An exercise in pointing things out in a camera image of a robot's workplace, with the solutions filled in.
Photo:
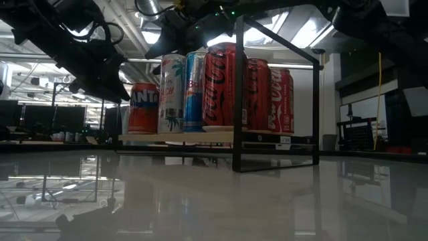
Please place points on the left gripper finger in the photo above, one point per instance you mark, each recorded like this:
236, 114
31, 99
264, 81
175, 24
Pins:
115, 93
76, 87

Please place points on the tall silver Celsius can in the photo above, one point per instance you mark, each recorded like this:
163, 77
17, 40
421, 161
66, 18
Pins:
172, 97

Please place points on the red Fanta soda can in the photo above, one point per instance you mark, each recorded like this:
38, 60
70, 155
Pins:
220, 87
259, 97
283, 100
143, 110

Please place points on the blue Red Bull can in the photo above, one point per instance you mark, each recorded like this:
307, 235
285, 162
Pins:
194, 97

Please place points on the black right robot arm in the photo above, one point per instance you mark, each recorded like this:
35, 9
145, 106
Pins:
378, 30

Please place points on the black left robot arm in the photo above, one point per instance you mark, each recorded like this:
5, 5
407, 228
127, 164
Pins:
33, 20

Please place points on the black computer monitor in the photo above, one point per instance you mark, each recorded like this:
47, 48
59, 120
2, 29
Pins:
55, 118

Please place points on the grey waste bin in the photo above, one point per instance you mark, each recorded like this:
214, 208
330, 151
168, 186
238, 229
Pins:
329, 142

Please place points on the silver ceiling duct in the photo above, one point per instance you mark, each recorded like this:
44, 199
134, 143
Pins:
148, 8

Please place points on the black metal table frame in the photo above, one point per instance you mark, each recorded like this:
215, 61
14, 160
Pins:
67, 146

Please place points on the white wall board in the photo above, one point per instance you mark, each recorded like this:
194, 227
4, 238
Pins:
364, 108

